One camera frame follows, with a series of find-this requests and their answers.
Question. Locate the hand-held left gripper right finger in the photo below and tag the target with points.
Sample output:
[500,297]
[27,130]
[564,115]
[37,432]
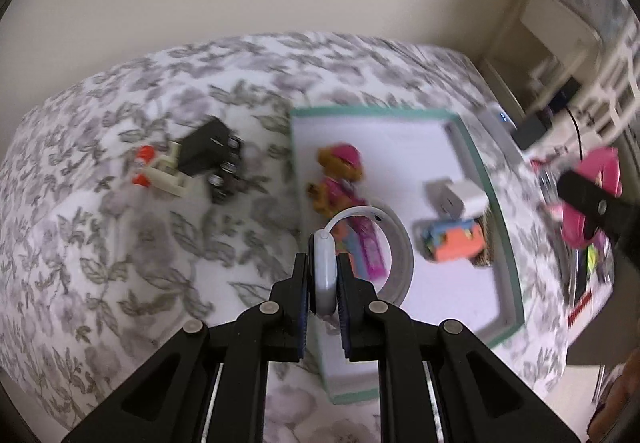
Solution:
[344,323]

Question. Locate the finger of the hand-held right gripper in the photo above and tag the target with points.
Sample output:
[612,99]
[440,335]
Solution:
[595,203]

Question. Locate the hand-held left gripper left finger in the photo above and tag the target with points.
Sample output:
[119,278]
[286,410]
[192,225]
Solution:
[301,323]

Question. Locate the pink plastic toy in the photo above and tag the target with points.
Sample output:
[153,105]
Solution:
[602,168]

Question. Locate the white tape roll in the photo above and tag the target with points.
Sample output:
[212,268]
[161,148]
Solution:
[322,273]

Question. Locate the orange and blue toy car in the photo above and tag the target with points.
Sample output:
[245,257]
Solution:
[455,247]

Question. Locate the white charger adapter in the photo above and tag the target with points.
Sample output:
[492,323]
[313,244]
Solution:
[460,198]

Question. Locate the pink puppy toy figure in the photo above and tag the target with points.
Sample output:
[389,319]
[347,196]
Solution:
[340,163]

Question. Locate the teal-edged white box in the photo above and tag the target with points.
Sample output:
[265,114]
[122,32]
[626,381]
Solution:
[400,143]

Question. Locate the silver metal utensil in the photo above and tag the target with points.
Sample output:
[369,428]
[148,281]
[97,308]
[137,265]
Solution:
[570,273]

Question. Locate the magenta lighter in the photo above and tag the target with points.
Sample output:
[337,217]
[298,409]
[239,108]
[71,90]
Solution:
[372,253]

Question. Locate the small black box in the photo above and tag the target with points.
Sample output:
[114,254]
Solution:
[530,130]

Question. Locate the red and white paper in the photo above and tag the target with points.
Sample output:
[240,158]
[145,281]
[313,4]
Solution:
[582,308]

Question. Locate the white shelf unit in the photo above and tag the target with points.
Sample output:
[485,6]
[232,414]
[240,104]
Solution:
[560,48]

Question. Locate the beige plastic block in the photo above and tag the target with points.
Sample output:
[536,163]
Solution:
[170,180]

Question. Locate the black toy car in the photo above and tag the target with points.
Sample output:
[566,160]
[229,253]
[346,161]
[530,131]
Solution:
[202,148]

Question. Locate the grey floral bedspread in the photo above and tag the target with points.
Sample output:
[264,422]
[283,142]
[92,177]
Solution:
[100,273]

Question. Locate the red and white glue stick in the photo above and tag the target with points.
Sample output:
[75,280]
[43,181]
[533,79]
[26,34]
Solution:
[145,154]

